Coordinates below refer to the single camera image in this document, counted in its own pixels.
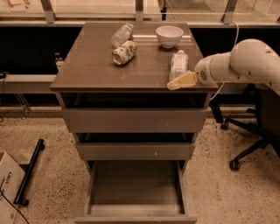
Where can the grey middle drawer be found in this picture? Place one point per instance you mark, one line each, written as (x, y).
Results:
(135, 146)

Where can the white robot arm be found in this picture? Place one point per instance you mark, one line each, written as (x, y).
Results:
(250, 61)

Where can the grey bottom drawer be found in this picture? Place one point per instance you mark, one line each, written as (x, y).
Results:
(136, 192)

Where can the black metal stand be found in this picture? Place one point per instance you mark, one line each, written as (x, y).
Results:
(28, 168)

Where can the grey drawer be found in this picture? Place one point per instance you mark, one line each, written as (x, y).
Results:
(135, 146)
(136, 192)
(134, 120)

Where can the clear plastic bottle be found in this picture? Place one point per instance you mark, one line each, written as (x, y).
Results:
(122, 35)

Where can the white bowl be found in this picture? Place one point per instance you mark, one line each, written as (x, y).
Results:
(168, 35)

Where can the grey drawer cabinet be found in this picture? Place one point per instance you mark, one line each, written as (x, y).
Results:
(90, 79)

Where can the white cardboard box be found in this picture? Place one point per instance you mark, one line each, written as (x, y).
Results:
(11, 175)

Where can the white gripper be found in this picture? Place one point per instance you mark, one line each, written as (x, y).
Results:
(202, 72)

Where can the grey top drawer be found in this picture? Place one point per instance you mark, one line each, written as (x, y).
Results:
(134, 120)

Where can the black office chair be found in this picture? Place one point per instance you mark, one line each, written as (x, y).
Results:
(267, 126)

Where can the blue plastic bottle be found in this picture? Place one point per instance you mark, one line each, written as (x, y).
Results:
(179, 64)

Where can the green labelled can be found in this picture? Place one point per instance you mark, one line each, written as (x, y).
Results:
(124, 53)

